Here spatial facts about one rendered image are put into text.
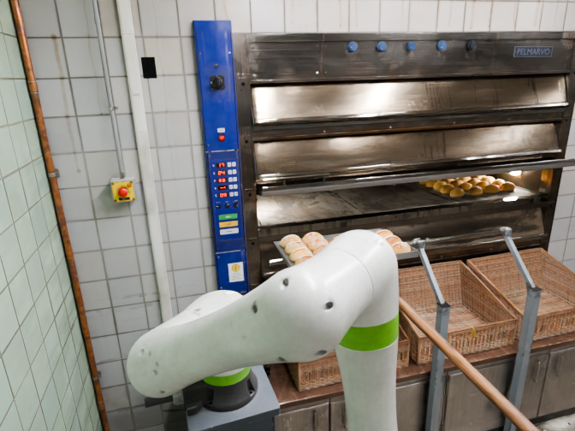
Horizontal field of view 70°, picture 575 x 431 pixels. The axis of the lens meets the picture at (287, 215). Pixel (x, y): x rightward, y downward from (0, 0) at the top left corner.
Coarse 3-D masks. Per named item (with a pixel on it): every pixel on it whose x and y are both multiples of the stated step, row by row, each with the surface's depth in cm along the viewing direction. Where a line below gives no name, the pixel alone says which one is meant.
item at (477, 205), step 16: (416, 208) 237; (432, 208) 236; (448, 208) 236; (464, 208) 239; (480, 208) 242; (288, 224) 217; (304, 224) 216; (320, 224) 218; (336, 224) 221; (352, 224) 223
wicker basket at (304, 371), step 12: (408, 336) 195; (408, 348) 194; (324, 360) 183; (336, 360) 185; (408, 360) 197; (300, 372) 181; (312, 372) 183; (324, 372) 195; (336, 372) 187; (300, 384) 184; (312, 384) 185; (324, 384) 187
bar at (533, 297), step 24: (408, 240) 192; (432, 240) 194; (432, 288) 186; (528, 288) 193; (528, 312) 194; (528, 336) 197; (432, 360) 190; (528, 360) 202; (432, 384) 193; (432, 408) 195
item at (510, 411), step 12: (408, 312) 129; (420, 324) 123; (432, 336) 117; (444, 348) 112; (456, 360) 107; (468, 372) 103; (480, 384) 99; (492, 396) 95; (504, 408) 92; (516, 408) 91; (516, 420) 88; (528, 420) 88
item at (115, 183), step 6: (114, 180) 179; (120, 180) 180; (126, 180) 180; (132, 180) 181; (114, 186) 179; (120, 186) 180; (126, 186) 181; (132, 186) 181; (114, 192) 180; (132, 192) 182; (114, 198) 181; (120, 198) 181; (126, 198) 182; (132, 198) 183
